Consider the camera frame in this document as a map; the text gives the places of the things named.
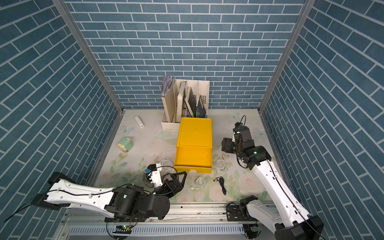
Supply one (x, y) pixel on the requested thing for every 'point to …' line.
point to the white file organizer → (181, 98)
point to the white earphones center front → (200, 181)
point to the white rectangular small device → (139, 122)
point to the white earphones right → (220, 164)
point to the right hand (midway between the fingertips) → (228, 144)
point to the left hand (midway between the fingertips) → (188, 183)
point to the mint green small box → (125, 144)
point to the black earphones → (221, 180)
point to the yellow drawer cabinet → (195, 138)
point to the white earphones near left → (167, 167)
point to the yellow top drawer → (194, 159)
